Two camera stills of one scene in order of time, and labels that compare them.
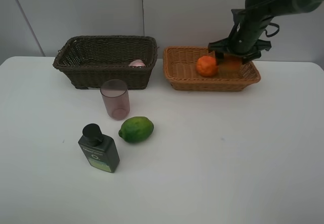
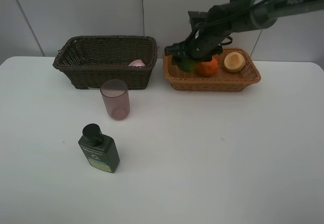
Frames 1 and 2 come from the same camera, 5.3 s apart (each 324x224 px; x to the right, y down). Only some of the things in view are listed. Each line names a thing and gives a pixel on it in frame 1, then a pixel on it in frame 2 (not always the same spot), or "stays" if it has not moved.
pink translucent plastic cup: x=116 y=96 stays
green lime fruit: x=136 y=129 to x=187 y=64
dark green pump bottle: x=100 y=150 stays
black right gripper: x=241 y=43 to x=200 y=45
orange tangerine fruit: x=207 y=66 stays
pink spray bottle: x=136 y=62 stays
